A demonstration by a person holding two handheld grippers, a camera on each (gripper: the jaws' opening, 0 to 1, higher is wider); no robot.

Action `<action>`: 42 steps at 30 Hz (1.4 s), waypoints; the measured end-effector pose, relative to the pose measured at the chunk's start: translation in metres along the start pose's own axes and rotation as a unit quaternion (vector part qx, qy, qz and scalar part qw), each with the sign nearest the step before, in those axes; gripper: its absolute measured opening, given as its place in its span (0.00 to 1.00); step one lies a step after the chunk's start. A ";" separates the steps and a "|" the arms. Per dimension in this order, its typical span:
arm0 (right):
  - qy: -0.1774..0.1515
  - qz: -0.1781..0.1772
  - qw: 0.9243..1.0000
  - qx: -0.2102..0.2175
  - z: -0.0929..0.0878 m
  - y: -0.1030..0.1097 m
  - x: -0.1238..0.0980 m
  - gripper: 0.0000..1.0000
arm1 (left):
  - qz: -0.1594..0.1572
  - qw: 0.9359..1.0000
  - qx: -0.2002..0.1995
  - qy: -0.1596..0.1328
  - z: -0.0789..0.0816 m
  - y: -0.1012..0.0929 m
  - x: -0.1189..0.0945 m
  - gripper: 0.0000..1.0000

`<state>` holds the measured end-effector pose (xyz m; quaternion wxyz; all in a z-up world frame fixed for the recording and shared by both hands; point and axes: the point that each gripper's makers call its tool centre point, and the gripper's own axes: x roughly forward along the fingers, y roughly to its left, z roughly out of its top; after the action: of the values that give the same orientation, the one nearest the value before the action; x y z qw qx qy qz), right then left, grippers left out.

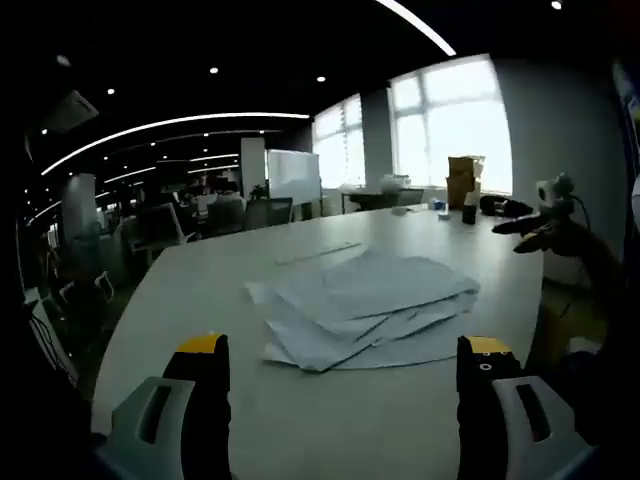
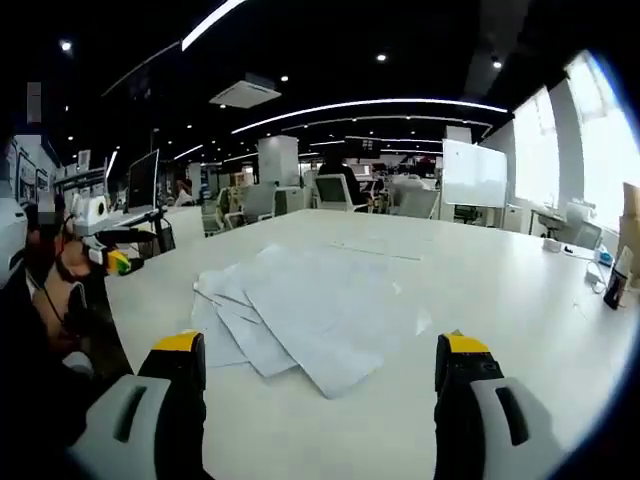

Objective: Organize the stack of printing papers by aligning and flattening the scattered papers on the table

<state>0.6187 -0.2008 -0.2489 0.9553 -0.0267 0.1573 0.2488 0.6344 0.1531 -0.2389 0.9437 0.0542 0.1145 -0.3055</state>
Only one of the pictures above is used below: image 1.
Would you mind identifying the white cloth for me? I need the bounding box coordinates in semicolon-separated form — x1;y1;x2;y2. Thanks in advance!
243;248;483;374

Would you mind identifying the ceiling air conditioner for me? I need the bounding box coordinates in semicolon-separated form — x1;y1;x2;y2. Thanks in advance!
47;89;100;133

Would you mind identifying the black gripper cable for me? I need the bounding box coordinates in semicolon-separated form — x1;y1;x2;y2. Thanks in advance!
572;193;596;234

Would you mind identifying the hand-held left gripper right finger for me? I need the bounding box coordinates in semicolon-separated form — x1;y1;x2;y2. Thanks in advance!
455;334;600;480

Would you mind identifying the wide ceiling light strip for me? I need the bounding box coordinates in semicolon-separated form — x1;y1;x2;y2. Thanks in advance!
373;0;458;57

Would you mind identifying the whiteboard on stand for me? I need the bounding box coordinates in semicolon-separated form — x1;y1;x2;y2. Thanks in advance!
266;148;323;202

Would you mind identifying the thin ceiling light strip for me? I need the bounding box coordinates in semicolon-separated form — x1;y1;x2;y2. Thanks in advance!
39;111;312;177

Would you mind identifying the dark mesh office chair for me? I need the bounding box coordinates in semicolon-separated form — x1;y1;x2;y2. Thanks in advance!
205;195;247;234
243;196;295;232

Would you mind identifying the person's right hand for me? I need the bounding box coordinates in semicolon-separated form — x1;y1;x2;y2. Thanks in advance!
547;219;609;266

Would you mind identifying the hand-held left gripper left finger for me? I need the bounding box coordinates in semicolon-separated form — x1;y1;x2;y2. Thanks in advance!
93;332;233;480

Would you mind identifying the wide bright window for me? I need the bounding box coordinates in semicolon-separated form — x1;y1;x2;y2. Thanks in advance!
388;53;515;195

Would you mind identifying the narrow bright window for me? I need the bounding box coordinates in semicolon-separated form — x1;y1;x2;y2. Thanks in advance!
311;93;367;190

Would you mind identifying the white pillar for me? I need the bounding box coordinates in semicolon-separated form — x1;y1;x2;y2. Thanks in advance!
240;137;267;199

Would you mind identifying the white table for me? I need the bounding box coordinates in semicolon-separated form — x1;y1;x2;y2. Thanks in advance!
89;203;547;480

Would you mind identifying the black bag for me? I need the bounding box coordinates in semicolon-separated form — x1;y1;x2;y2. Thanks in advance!
479;195;534;218

